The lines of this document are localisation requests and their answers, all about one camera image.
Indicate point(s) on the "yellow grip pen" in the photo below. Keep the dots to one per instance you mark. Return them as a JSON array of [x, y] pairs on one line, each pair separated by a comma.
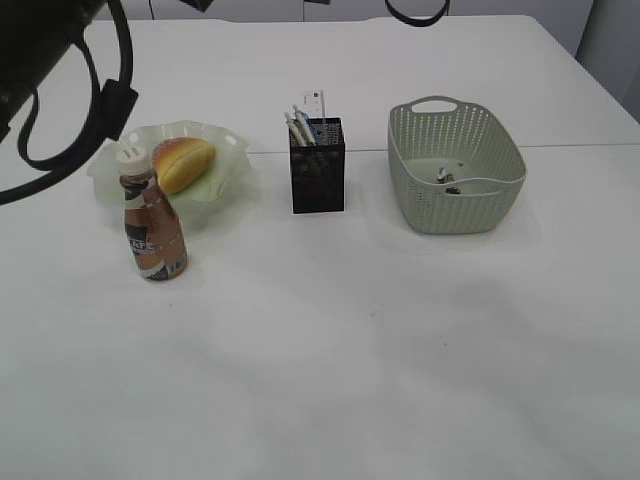
[[294, 129]]

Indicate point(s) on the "blue grip pen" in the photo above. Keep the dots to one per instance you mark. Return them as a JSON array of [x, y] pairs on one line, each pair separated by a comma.
[[306, 126]]

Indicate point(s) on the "paper ball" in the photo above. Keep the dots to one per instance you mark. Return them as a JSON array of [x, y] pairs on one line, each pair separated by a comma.
[[444, 177]]

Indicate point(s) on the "clear plastic ruler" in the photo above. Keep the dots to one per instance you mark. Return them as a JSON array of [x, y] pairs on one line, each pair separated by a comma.
[[314, 104]]

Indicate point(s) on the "sugared bread bun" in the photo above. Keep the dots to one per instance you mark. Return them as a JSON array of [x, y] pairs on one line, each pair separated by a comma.
[[180, 161]]

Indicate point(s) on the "brown coffee bottle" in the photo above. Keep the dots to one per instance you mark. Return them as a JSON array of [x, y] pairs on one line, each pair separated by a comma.
[[151, 225]]

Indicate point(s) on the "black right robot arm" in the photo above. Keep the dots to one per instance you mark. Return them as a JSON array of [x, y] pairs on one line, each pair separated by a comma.
[[35, 35]]

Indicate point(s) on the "black mesh pen holder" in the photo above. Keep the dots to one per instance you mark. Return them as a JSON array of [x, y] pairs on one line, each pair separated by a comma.
[[318, 172]]

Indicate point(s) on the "green wavy glass plate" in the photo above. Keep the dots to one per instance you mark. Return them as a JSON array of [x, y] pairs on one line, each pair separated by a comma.
[[207, 194]]

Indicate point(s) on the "green plastic basket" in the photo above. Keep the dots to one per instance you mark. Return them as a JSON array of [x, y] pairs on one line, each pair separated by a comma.
[[470, 142]]

